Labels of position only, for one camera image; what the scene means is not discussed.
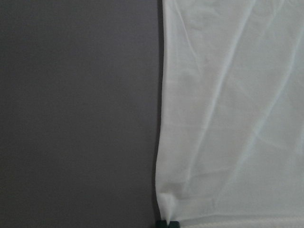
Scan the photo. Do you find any cream long-sleeve printed shirt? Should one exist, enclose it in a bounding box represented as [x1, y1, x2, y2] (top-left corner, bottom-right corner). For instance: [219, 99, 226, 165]
[155, 0, 304, 228]

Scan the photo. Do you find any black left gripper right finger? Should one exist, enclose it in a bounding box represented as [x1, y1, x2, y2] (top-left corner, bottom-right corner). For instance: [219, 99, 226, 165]
[169, 221, 180, 228]

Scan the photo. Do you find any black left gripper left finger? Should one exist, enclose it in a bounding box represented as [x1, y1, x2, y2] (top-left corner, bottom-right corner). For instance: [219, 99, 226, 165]
[155, 220, 167, 228]

